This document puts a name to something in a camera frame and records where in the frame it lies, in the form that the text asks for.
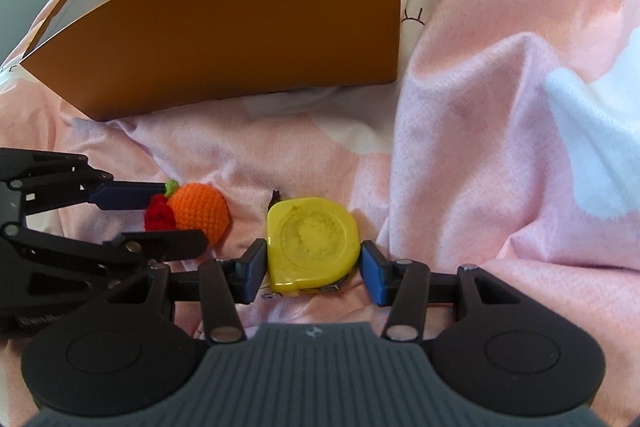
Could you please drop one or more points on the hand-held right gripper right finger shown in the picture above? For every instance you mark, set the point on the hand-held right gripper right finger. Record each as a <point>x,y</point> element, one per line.
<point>372,274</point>

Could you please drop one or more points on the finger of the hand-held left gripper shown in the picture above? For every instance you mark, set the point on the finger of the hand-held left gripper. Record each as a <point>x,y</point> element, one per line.
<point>125,197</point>
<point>170,244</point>

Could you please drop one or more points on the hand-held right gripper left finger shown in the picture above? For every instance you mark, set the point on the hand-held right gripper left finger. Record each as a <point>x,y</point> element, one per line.
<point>255,272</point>

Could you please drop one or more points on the red crochet fruit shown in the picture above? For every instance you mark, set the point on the red crochet fruit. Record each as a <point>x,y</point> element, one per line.
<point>159,214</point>

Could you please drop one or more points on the orange crochet fruit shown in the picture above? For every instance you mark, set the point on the orange crochet fruit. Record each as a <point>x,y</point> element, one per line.
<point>200,212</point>

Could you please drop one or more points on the yellow tape measure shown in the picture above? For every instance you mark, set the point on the yellow tape measure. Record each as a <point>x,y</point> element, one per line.
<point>310,242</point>

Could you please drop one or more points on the orange cardboard box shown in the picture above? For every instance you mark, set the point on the orange cardboard box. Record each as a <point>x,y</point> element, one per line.
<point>225,22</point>

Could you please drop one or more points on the pink printed blanket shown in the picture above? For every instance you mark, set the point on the pink printed blanket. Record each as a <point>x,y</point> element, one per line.
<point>500,107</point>

